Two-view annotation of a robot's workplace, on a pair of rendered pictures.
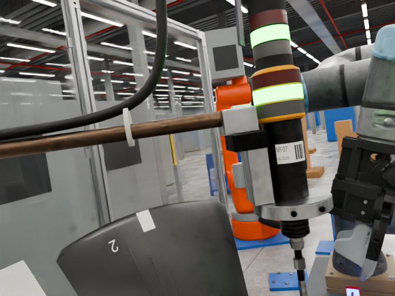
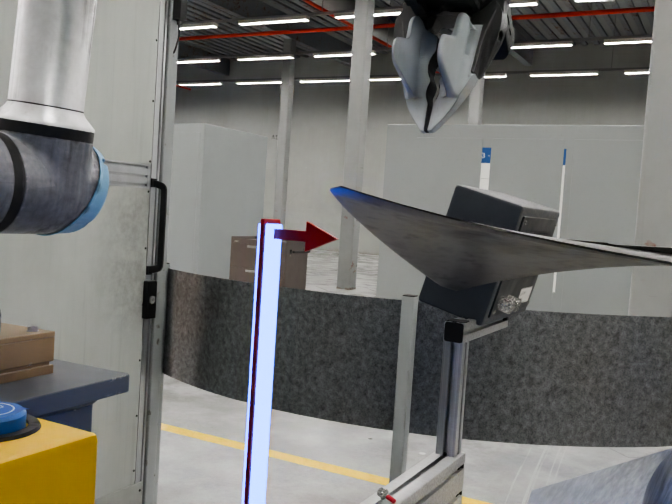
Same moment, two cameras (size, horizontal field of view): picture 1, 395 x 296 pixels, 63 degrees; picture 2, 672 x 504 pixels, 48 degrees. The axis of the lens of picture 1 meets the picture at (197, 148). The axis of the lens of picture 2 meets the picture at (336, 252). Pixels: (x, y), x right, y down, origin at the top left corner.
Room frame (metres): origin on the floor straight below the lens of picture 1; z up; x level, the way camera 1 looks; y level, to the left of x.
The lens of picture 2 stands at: (0.56, 0.37, 1.20)
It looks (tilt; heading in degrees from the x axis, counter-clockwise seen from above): 3 degrees down; 268
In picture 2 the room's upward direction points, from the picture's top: 4 degrees clockwise
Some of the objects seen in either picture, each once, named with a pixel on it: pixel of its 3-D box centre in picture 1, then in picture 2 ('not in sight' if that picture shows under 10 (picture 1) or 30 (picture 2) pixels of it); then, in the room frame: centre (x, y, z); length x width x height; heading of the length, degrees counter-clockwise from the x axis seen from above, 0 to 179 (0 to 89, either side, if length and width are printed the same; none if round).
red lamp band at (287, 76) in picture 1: (275, 80); not in sight; (0.29, -0.08, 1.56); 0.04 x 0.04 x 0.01
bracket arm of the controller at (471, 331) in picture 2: not in sight; (478, 324); (0.29, -0.81, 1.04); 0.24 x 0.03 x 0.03; 60
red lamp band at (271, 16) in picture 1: (268, 23); not in sight; (0.29, -0.08, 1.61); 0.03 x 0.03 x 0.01
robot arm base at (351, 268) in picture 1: (357, 249); not in sight; (0.96, -0.44, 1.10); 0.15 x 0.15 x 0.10
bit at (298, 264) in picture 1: (300, 271); not in sight; (0.29, -0.08, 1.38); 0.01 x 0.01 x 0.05
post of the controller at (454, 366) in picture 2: not in sight; (453, 387); (0.34, -0.72, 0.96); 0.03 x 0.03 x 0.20; 60
